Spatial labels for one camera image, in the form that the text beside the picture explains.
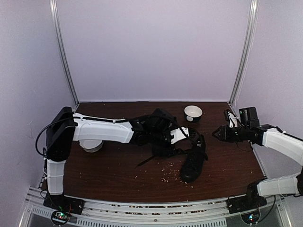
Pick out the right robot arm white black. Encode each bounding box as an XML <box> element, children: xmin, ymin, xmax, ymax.
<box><xmin>212</xmin><ymin>107</ymin><xmax>303</xmax><ymax>209</ymax></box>

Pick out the front aluminium rail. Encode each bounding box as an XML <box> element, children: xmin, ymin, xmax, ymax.
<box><xmin>18</xmin><ymin>188</ymin><xmax>292</xmax><ymax>227</ymax></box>

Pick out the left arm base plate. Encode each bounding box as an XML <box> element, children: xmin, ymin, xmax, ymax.
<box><xmin>43</xmin><ymin>195</ymin><xmax>85</xmax><ymax>215</ymax></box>

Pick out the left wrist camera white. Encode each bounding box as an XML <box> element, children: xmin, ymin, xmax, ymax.
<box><xmin>170</xmin><ymin>127</ymin><xmax>196</xmax><ymax>144</ymax></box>

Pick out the right aluminium frame post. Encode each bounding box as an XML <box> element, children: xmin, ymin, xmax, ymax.
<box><xmin>229</xmin><ymin>0</ymin><xmax>259</xmax><ymax>109</ymax></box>

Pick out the black canvas shoe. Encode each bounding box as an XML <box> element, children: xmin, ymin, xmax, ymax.
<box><xmin>135</xmin><ymin>145</ymin><xmax>188</xmax><ymax>168</ymax></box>
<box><xmin>180</xmin><ymin>135</ymin><xmax>208</xmax><ymax>183</ymax></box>

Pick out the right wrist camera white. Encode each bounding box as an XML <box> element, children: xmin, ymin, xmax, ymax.
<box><xmin>223</xmin><ymin>109</ymin><xmax>238</xmax><ymax>128</ymax></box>

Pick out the left aluminium frame post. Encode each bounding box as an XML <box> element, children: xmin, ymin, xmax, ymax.
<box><xmin>49</xmin><ymin>0</ymin><xmax>80</xmax><ymax>110</ymax></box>

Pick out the white scalloped bowl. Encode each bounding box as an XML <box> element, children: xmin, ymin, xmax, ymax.
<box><xmin>79</xmin><ymin>140</ymin><xmax>104</xmax><ymax>153</ymax></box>

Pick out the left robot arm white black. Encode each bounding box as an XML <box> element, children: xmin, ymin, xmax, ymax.
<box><xmin>39</xmin><ymin>106</ymin><xmax>181</xmax><ymax>210</ymax></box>

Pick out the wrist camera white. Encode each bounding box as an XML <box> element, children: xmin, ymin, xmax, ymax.
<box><xmin>223</xmin><ymin>109</ymin><xmax>238</xmax><ymax>128</ymax></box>
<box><xmin>170</xmin><ymin>127</ymin><xmax>196</xmax><ymax>144</ymax></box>

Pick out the controller board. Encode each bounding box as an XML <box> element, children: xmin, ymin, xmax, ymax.
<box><xmin>241</xmin><ymin>210</ymin><xmax>261</xmax><ymax>225</ymax></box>
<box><xmin>51</xmin><ymin>210</ymin><xmax>71</xmax><ymax>226</ymax></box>

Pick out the black white round bowl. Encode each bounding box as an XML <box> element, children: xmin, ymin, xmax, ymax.
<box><xmin>184</xmin><ymin>105</ymin><xmax>203</xmax><ymax>122</ymax></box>

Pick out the left controller board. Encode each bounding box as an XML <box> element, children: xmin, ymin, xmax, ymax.
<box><xmin>51</xmin><ymin>210</ymin><xmax>71</xmax><ymax>226</ymax></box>

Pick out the right controller board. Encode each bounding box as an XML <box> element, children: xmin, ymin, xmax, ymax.
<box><xmin>241</xmin><ymin>210</ymin><xmax>261</xmax><ymax>225</ymax></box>

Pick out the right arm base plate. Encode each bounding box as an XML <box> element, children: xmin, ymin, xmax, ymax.
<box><xmin>226</xmin><ymin>195</ymin><xmax>267</xmax><ymax>214</ymax></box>

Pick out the aluminium frame post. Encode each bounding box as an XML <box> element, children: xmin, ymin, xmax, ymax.
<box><xmin>49</xmin><ymin>0</ymin><xmax>80</xmax><ymax>110</ymax></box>
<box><xmin>229</xmin><ymin>0</ymin><xmax>259</xmax><ymax>109</ymax></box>

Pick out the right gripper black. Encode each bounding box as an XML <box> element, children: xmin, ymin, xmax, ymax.
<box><xmin>212</xmin><ymin>125</ymin><xmax>249</xmax><ymax>143</ymax></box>

